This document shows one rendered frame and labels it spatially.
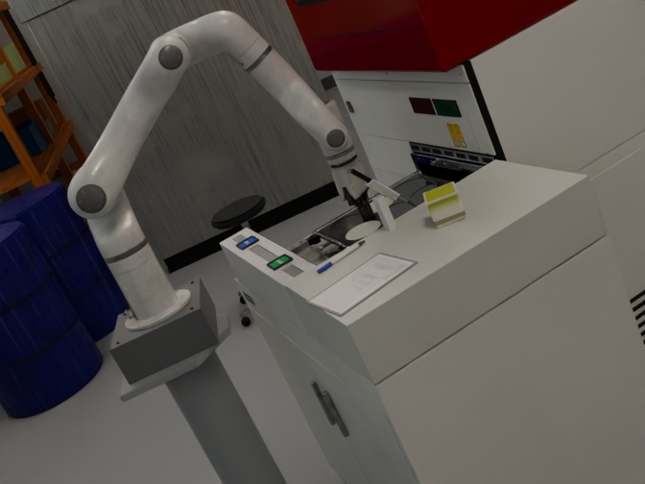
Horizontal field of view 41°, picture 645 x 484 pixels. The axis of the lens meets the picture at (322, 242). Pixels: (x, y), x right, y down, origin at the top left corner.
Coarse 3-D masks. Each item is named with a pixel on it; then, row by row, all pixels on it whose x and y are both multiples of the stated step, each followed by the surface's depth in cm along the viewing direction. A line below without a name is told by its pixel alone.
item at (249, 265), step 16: (224, 240) 250; (240, 240) 245; (240, 256) 232; (256, 256) 226; (272, 256) 223; (240, 272) 244; (256, 272) 222; (272, 272) 212; (288, 272) 209; (304, 272) 203; (256, 288) 234; (272, 288) 215; (272, 304) 227; (288, 304) 208
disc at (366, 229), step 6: (366, 222) 233; (372, 222) 231; (378, 222) 230; (354, 228) 233; (360, 228) 231; (366, 228) 230; (372, 228) 228; (348, 234) 230; (354, 234) 229; (360, 234) 227; (366, 234) 225
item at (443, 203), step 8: (448, 184) 194; (432, 192) 194; (440, 192) 192; (448, 192) 190; (456, 192) 188; (424, 200) 192; (432, 200) 190; (440, 200) 189; (448, 200) 189; (456, 200) 189; (432, 208) 190; (440, 208) 190; (448, 208) 190; (456, 208) 190; (432, 216) 191; (440, 216) 191; (448, 216) 191; (456, 216) 191; (464, 216) 191; (440, 224) 191; (448, 224) 192
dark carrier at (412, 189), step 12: (408, 180) 250; (420, 180) 245; (432, 180) 241; (444, 180) 237; (408, 192) 241; (420, 192) 237; (396, 204) 236; (408, 204) 233; (348, 216) 243; (360, 216) 239; (372, 216) 235; (396, 216) 228; (324, 228) 243; (336, 228) 239; (348, 228) 235; (348, 240) 227
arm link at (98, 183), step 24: (168, 48) 204; (144, 72) 207; (168, 72) 205; (144, 96) 211; (168, 96) 212; (120, 120) 212; (144, 120) 213; (96, 144) 213; (120, 144) 213; (96, 168) 210; (120, 168) 213; (72, 192) 209; (96, 192) 209; (120, 192) 214; (96, 216) 212
